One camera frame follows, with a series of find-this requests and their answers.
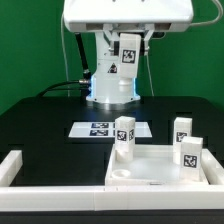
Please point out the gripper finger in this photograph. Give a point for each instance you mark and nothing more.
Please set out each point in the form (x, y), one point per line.
(112, 38)
(146, 35)

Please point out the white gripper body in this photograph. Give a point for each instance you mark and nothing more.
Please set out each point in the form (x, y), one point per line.
(127, 15)

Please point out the white square tabletop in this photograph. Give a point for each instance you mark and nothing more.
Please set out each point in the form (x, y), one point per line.
(151, 165)

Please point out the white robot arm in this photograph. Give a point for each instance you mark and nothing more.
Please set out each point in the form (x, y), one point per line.
(104, 83)

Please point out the white U-shaped obstacle fence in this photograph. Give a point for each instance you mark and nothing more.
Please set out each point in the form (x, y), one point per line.
(98, 198)

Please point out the white marker base plate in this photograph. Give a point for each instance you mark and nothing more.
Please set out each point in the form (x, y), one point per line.
(105, 130)

